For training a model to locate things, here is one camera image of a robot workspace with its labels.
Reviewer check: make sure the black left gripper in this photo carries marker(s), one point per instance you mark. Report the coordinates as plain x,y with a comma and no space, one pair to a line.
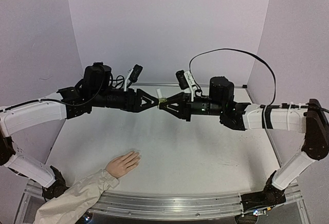
133,103

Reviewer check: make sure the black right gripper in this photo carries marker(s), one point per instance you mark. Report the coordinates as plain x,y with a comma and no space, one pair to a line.
185,106

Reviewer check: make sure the yellow nail polish bottle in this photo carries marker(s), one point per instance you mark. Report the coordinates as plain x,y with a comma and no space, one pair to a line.
161,101

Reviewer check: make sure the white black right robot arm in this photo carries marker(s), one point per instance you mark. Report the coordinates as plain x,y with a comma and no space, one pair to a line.
309,119

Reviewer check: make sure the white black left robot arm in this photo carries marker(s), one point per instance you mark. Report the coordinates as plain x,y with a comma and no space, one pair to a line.
95,89

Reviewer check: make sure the beige sleeved forearm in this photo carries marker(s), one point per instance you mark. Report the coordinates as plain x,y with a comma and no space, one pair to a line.
75,201

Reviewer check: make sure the bare human hand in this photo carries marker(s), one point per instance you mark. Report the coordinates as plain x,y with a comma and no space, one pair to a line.
122,165

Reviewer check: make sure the aluminium table rear rail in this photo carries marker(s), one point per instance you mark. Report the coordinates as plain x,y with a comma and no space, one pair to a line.
173,85

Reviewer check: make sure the aluminium table rail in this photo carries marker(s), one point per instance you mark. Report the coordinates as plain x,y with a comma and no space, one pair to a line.
171,208
173,85

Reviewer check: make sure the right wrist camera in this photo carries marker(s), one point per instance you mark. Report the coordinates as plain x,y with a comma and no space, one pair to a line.
187,83

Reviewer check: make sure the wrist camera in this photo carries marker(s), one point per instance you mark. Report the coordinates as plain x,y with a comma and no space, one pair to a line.
132,76
187,83

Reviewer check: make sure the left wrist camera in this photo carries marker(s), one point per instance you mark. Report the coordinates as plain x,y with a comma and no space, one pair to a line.
132,76

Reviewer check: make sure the aluminium table front rail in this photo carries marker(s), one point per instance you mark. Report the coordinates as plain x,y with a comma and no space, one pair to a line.
171,208

